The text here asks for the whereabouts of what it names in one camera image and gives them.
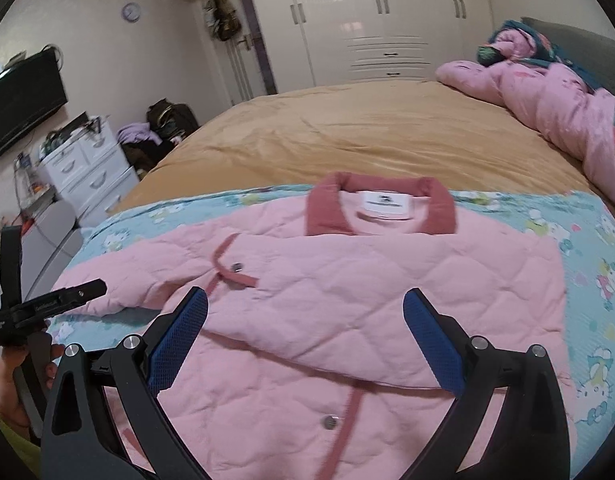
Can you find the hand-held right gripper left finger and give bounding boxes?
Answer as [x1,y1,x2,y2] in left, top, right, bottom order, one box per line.
[40,286,211,480]

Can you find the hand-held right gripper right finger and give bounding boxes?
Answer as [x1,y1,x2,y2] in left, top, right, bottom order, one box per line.
[402,287,571,480]

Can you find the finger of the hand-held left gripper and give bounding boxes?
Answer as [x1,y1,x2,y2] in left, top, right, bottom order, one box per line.
[18,281,108,320]
[0,226,24,307]

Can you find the pink quilted jacket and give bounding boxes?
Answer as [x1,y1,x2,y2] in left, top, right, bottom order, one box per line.
[58,171,571,480]

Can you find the person's left hand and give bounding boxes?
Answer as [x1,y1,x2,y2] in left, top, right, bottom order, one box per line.
[0,342,66,428]

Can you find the white drawer cabinet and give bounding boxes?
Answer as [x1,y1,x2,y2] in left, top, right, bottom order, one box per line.
[38,120,141,228]

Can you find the blue cartoon printed blanket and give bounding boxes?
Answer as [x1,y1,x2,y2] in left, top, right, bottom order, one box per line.
[52,182,615,476]

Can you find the black television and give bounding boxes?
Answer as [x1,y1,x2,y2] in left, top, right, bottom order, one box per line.
[0,50,68,163]

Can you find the dark cloth pile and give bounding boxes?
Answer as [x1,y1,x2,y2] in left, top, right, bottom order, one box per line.
[120,140,176,173]

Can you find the purple cloth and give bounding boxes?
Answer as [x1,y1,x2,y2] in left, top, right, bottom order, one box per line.
[116,121,161,147]

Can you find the dark bag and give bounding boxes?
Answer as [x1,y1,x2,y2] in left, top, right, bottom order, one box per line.
[146,99,201,141]

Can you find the tan bed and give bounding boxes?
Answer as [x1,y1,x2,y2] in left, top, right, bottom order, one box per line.
[110,79,613,213]

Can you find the pink floral duvet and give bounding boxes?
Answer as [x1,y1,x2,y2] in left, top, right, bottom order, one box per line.
[434,19,615,216]

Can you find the white door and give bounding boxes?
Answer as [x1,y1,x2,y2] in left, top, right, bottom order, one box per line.
[202,0,278,106]

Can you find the hanging bags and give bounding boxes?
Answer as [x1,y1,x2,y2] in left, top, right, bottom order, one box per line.
[205,0,241,42]

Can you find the grey padded headboard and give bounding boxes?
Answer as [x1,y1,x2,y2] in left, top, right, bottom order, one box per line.
[520,16,615,91]

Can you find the white glossy wardrobe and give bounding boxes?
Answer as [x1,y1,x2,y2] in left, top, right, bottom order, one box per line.
[240,0,503,88]

